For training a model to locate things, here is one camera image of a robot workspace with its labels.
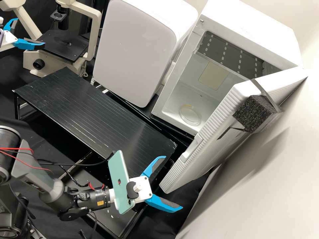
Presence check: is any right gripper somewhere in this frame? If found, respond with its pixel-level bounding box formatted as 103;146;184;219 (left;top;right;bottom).
129;156;183;213

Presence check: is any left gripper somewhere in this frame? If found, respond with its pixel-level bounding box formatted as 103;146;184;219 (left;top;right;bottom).
0;18;46;52

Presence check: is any incubator door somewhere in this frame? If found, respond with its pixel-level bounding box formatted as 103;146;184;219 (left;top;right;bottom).
159;67;310;194

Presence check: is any white incubator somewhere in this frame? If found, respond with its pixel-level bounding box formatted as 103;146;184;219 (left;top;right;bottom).
151;0;303;137

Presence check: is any cream microscope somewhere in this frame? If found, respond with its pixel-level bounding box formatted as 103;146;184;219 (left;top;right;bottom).
0;0;103;78

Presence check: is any black platform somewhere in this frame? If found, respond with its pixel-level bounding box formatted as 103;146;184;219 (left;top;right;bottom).
96;83;198;145
12;69;178;184

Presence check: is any petri dish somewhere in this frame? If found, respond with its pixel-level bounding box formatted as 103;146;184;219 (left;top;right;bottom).
178;104;202;125

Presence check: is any white box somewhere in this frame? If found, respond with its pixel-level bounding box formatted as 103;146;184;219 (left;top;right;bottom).
92;0;199;108

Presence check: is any right wrist camera phone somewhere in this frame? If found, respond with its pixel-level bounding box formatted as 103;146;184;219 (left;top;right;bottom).
107;150;141;214

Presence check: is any black cable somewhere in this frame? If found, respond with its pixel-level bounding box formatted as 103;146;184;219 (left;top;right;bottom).
37;152;116;170

